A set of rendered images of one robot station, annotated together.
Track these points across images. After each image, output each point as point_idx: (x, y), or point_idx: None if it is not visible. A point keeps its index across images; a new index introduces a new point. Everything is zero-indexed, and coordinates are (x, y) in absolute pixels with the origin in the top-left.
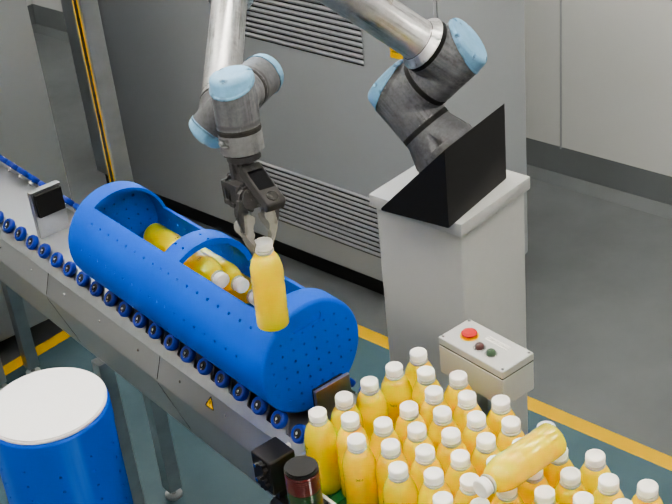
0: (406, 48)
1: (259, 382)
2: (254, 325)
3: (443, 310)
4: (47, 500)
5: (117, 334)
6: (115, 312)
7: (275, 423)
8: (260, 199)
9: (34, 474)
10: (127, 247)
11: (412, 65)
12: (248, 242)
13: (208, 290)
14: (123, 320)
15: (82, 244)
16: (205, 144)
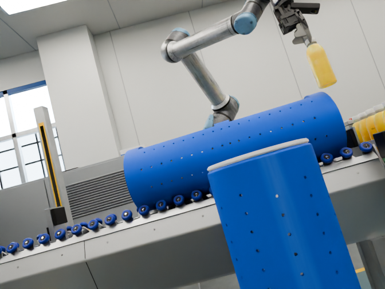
0: (221, 96)
1: (340, 117)
2: (312, 100)
3: None
4: (326, 207)
5: (176, 223)
6: (169, 211)
7: (348, 152)
8: (313, 4)
9: (312, 176)
10: (185, 140)
11: (223, 104)
12: (310, 33)
13: (264, 112)
14: (179, 209)
15: (142, 165)
16: (252, 21)
